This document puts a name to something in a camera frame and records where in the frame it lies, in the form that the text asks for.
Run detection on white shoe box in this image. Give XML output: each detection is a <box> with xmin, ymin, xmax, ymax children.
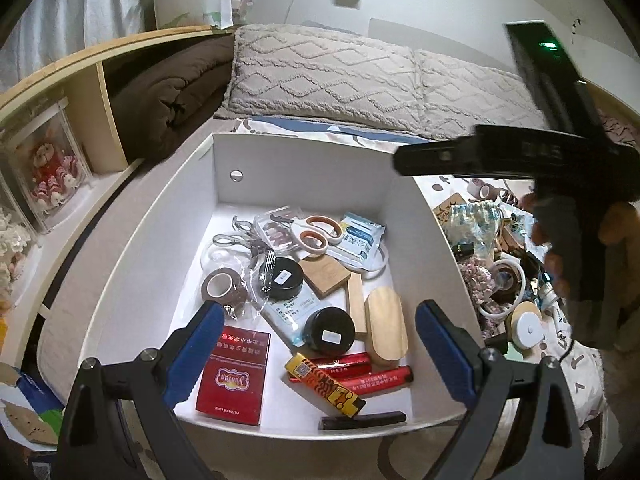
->
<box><xmin>75</xmin><ymin>131</ymin><xmax>485</xmax><ymax>443</ymax></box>

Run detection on person's right hand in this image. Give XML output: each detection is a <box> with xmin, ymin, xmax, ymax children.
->
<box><xmin>520</xmin><ymin>192</ymin><xmax>640</xmax><ymax>306</ymax></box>

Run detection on square wooden coaster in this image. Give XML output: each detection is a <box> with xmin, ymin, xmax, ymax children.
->
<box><xmin>298</xmin><ymin>257</ymin><xmax>353</xmax><ymax>301</ymax></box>

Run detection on grey curtain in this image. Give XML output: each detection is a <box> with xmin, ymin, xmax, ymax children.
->
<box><xmin>0</xmin><ymin>0</ymin><xmax>156</xmax><ymax>93</ymax></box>

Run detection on oval wooden brush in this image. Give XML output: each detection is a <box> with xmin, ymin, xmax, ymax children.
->
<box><xmin>364</xmin><ymin>287</ymin><xmax>410</xmax><ymax>368</ymax></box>

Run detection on yellow tiger print lighter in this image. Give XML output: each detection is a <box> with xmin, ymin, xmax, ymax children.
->
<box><xmin>285</xmin><ymin>352</ymin><xmax>367</xmax><ymax>417</ymax></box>

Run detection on round wooden lid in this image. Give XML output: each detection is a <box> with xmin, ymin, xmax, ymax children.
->
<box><xmin>505</xmin><ymin>302</ymin><xmax>546</xmax><ymax>348</ymax></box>

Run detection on wooden bedside shelf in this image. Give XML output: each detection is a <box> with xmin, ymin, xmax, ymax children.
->
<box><xmin>0</xmin><ymin>25</ymin><xmax>236</xmax><ymax>371</ymax></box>

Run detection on face mask packet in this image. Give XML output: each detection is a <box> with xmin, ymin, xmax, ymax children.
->
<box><xmin>262</xmin><ymin>292</ymin><xmax>326</xmax><ymax>348</ymax></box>

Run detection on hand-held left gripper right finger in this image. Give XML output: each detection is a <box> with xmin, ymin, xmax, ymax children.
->
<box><xmin>414</xmin><ymin>300</ymin><xmax>586</xmax><ymax>480</ymax></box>

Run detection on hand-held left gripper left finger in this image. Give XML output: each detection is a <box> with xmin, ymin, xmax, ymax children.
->
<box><xmin>57</xmin><ymin>300</ymin><xmax>226</xmax><ymax>480</ymax></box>

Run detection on wooden stick block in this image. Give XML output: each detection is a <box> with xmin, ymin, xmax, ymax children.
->
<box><xmin>347</xmin><ymin>272</ymin><xmax>370</xmax><ymax>341</ymax></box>

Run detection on red cigarette pack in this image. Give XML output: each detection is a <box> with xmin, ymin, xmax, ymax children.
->
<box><xmin>195</xmin><ymin>330</ymin><xmax>272</xmax><ymax>426</ymax></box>

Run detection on blue white tissue packet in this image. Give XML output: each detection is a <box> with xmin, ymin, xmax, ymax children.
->
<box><xmin>327</xmin><ymin>212</ymin><xmax>388</xmax><ymax>271</ymax></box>

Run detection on red doll in clear case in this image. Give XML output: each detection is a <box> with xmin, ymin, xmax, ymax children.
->
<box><xmin>2</xmin><ymin>100</ymin><xmax>96</xmax><ymax>233</ymax></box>

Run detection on black round tin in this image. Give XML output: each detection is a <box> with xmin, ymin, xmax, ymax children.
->
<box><xmin>302</xmin><ymin>307</ymin><xmax>357</xmax><ymax>353</ymax></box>
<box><xmin>260</xmin><ymin>257</ymin><xmax>306</xmax><ymax>300</ymax></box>

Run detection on metal nail pliers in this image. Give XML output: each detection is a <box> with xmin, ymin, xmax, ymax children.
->
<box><xmin>212</xmin><ymin>215</ymin><xmax>256</xmax><ymax>251</ymax></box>

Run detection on plastic bag with metal tool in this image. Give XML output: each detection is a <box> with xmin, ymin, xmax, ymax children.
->
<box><xmin>247</xmin><ymin>250</ymin><xmax>281</xmax><ymax>311</ymax></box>

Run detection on pink dried flower sachet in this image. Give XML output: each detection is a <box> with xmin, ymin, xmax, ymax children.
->
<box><xmin>457</xmin><ymin>260</ymin><xmax>498</xmax><ymax>306</ymax></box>

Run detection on white doll in clear case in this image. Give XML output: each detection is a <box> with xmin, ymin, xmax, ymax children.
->
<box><xmin>0</xmin><ymin>205</ymin><xmax>41</xmax><ymax>311</ymax></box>

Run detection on small brown tape roll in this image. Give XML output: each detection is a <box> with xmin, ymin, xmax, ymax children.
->
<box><xmin>467</xmin><ymin>178</ymin><xmax>501</xmax><ymax>201</ymax></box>

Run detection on red tube pair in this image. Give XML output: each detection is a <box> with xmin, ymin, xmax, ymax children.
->
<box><xmin>345</xmin><ymin>365</ymin><xmax>415</xmax><ymax>396</ymax></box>

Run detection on beige knitted pillow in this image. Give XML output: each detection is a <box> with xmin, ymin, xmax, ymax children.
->
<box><xmin>415</xmin><ymin>50</ymin><xmax>551</xmax><ymax>141</ymax></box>
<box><xmin>212</xmin><ymin>24</ymin><xmax>431</xmax><ymax>138</ymax></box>

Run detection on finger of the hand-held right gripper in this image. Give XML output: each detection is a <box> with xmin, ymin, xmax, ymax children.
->
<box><xmin>392</xmin><ymin>141</ymin><xmax>478</xmax><ymax>178</ymax></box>

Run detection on clear nail tip case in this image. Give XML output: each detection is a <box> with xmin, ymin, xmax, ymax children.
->
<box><xmin>252</xmin><ymin>205</ymin><xmax>301</xmax><ymax>256</ymax></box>

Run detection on black comb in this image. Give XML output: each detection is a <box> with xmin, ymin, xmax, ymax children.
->
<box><xmin>320</xmin><ymin>410</ymin><xmax>408</xmax><ymax>432</ymax></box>

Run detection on white orange handled scissors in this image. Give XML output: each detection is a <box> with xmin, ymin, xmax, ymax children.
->
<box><xmin>289</xmin><ymin>214</ymin><xmax>346</xmax><ymax>260</ymax></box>

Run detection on white silicone tube ring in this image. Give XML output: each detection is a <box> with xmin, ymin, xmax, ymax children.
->
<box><xmin>477</xmin><ymin>255</ymin><xmax>528</xmax><ymax>317</ymax></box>
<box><xmin>345</xmin><ymin>242</ymin><xmax>392</xmax><ymax>281</ymax></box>

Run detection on folded brown blanket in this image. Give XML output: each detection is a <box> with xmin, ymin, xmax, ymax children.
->
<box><xmin>107</xmin><ymin>35</ymin><xmax>236</xmax><ymax>161</ymax></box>

